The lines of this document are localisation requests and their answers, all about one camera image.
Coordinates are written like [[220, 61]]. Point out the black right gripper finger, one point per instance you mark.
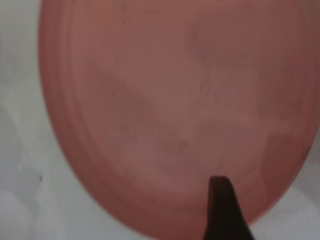
[[222, 212]]

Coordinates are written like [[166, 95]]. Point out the pink round plate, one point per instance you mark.
[[160, 100]]

